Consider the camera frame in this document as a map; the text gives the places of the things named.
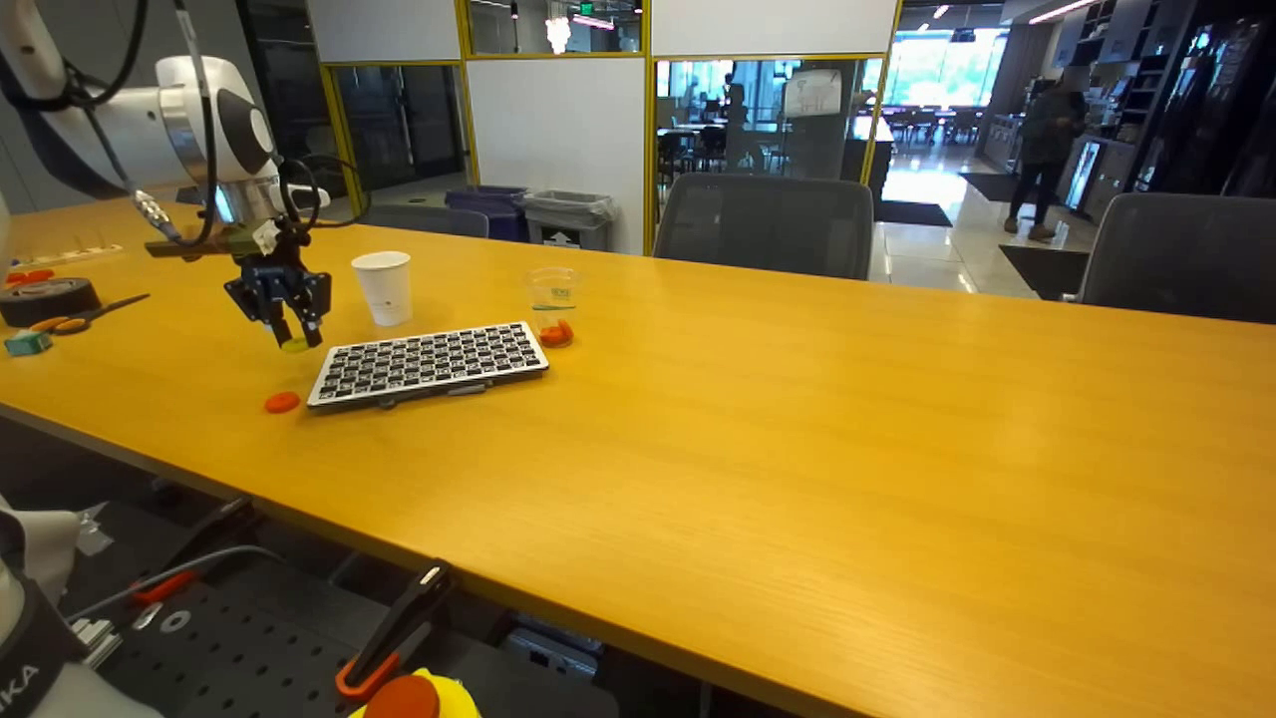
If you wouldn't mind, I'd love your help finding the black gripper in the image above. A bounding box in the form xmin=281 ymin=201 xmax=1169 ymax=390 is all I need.
xmin=218 ymin=258 xmax=338 ymax=355

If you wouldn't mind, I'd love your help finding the clear plastic cup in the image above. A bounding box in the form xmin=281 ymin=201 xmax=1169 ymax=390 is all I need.
xmin=532 ymin=271 xmax=579 ymax=321

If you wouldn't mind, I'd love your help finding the yellow emergency stop button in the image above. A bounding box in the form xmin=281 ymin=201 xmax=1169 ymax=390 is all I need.
xmin=349 ymin=666 xmax=486 ymax=718

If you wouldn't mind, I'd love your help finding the person in background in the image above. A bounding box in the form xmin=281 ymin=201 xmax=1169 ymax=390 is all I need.
xmin=1008 ymin=75 xmax=1089 ymax=246

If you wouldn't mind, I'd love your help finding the gray waste bin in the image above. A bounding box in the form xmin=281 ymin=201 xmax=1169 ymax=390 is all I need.
xmin=528 ymin=189 xmax=623 ymax=256

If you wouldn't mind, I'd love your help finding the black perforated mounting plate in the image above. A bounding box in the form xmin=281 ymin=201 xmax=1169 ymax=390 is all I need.
xmin=95 ymin=553 xmax=405 ymax=718

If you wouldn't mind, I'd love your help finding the white paper cup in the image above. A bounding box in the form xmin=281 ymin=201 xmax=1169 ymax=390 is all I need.
xmin=349 ymin=246 xmax=417 ymax=330

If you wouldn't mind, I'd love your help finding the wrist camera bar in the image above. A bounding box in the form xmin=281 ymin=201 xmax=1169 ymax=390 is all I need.
xmin=141 ymin=228 xmax=281 ymax=264

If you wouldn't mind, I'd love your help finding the red handled screwdriver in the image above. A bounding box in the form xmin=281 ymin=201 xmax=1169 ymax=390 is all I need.
xmin=123 ymin=572 xmax=201 ymax=617

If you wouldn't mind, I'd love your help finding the black looped gripper cable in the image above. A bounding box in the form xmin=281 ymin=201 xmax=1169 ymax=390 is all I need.
xmin=273 ymin=150 xmax=338 ymax=240

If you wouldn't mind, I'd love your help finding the black cable with metal connector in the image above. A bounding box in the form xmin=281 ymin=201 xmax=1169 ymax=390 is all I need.
xmin=0 ymin=0 xmax=230 ymax=258

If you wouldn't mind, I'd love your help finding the gray office chair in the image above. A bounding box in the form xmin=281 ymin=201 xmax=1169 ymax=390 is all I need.
xmin=1076 ymin=189 xmax=1276 ymax=327
xmin=654 ymin=172 xmax=876 ymax=283

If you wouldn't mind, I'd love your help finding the white hexagon patterned board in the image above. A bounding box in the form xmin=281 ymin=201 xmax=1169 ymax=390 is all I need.
xmin=305 ymin=317 xmax=555 ymax=416

